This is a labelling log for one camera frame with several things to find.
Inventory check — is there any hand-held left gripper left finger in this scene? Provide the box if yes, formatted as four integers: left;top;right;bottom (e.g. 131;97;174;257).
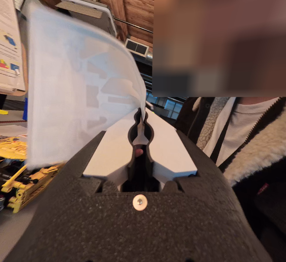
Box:
83;109;141;186

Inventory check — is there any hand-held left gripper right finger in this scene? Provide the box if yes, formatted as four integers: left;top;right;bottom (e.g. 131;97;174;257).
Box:
143;108;198;188

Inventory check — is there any grey ceiling heater unit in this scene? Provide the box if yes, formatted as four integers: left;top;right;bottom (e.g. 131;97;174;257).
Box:
55;0;118;37

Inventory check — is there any blue storage bin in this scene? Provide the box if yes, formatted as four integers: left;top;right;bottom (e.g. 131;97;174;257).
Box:
22;97;28;122

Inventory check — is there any yellow sticker sheet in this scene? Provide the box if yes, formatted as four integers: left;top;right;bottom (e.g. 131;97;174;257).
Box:
26;3;147;171

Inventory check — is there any yellow brick car model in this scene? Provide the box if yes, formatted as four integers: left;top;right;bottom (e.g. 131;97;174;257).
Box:
0;135;66;214

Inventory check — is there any white air vent grille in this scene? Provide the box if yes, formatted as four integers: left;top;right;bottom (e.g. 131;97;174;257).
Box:
124;38;150;57

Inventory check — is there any printed instruction sheet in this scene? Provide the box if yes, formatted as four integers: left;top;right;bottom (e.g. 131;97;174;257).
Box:
0;0;26;92

